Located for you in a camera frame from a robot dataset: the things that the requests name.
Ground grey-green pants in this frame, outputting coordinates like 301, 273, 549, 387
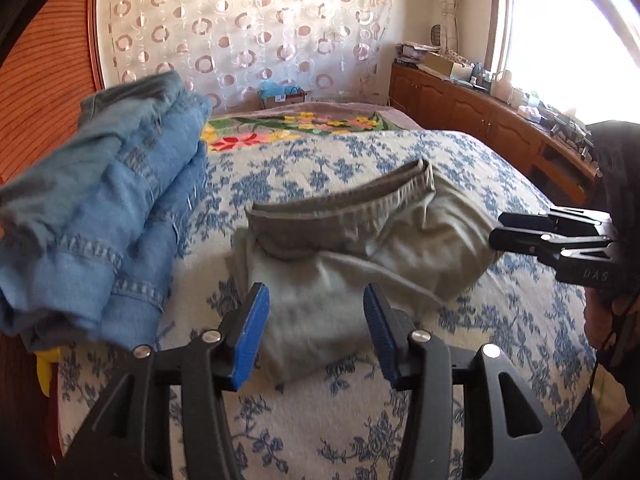
226, 158, 499, 385

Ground person's right hand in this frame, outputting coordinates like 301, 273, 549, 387
584, 288, 631, 350

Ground wooden sideboard cabinet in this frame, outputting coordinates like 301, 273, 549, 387
388, 63, 600, 206

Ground white bottle on sideboard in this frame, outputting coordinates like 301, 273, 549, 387
492, 70, 513, 103

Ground bottom folded blue jeans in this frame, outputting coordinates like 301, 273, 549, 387
22, 142, 211, 354

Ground folded blue jeans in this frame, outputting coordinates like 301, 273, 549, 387
22, 142, 211, 354
1, 74, 209, 350

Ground cardboard box on sideboard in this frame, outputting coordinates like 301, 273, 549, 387
422, 52, 472, 81

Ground yellow plush toy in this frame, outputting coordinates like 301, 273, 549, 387
35, 348, 60, 398

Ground stack of papers on sideboard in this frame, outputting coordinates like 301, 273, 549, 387
396, 41, 440, 64

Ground colourful flower blanket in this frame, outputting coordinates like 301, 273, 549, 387
201, 102, 420, 153

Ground middle folded blue jeans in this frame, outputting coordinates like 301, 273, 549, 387
1, 74, 209, 350

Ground top folded dark jeans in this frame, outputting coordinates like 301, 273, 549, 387
1, 70, 186, 248

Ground beige side curtain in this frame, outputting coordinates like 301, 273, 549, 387
434, 0, 464, 57

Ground circle pattern sheer curtain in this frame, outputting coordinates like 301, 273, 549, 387
96, 0, 392, 114

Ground wooden slatted wardrobe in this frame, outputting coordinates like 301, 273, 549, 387
1, 0, 104, 183

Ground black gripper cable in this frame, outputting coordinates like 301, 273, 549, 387
587, 299, 640, 401

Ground window with wooden frame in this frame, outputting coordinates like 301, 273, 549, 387
487, 0, 639, 124

